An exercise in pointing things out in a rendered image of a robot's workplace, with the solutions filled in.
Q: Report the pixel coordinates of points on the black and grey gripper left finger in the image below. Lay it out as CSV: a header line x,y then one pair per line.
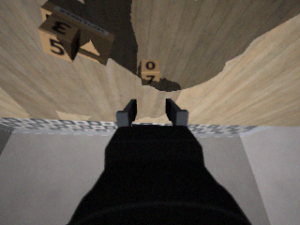
x,y
127,116

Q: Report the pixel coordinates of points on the tan calendar cube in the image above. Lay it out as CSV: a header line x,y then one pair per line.
x,y
150,72
59,39

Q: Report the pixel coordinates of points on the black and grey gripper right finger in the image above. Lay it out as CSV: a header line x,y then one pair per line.
x,y
175,114

